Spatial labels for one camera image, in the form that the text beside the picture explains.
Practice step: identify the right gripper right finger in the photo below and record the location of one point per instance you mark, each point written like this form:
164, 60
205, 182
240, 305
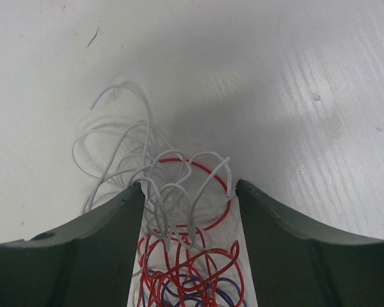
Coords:
298, 261

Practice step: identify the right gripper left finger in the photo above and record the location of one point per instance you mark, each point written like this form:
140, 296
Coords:
86, 262

